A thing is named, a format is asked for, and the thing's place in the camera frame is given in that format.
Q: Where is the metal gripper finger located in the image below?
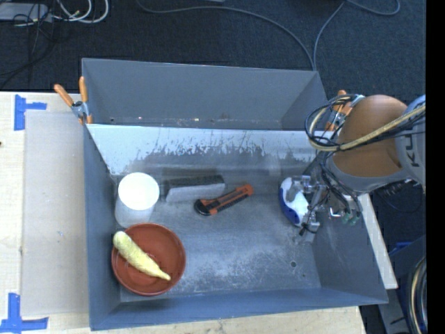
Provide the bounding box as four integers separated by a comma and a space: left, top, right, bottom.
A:
290, 175, 313, 201
298, 211, 321, 237

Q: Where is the blue and white computer mouse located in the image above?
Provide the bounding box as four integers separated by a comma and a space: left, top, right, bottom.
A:
277, 176, 311, 228

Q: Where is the grey metal bin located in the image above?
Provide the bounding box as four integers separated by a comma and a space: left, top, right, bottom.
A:
81, 57, 390, 332

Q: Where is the orange and black utility knife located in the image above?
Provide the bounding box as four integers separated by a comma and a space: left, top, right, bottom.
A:
193, 183, 254, 217

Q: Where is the grey and black eraser block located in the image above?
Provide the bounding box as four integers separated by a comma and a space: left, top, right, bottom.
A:
162, 174, 227, 203

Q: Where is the red-brown bowl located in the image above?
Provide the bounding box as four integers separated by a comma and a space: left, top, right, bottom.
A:
111, 222, 187, 297

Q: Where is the white plastic cup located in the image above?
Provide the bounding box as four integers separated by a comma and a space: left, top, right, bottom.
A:
114, 171, 161, 229

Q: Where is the pale yellow toy corn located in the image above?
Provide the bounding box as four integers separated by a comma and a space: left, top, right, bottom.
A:
112, 230, 172, 282

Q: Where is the pale flat board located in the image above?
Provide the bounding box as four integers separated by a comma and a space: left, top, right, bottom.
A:
19, 109, 92, 318

